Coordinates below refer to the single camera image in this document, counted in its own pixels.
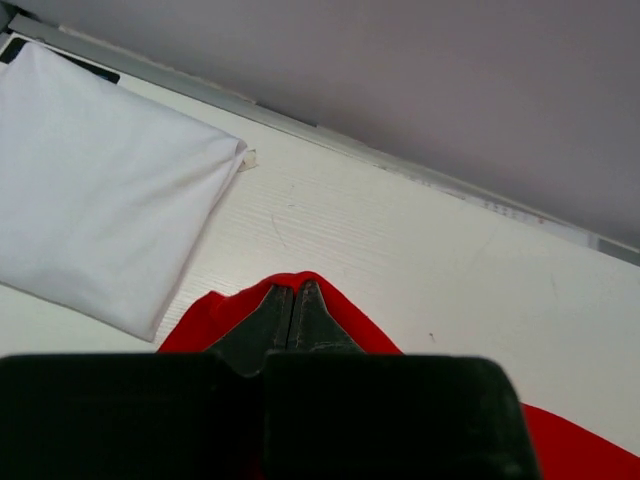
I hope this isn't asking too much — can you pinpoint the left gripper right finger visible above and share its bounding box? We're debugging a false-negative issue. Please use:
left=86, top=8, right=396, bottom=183
left=262, top=281, right=541, bottom=479

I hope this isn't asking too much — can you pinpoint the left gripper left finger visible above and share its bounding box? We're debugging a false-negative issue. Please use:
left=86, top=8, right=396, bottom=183
left=1, top=287, right=294, bottom=479

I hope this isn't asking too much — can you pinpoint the red t shirt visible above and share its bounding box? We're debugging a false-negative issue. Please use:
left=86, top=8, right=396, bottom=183
left=159, top=271, right=639, bottom=479

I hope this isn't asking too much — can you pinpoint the folded white t shirt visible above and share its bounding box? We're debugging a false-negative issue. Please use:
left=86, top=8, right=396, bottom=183
left=1, top=42, right=248, bottom=341

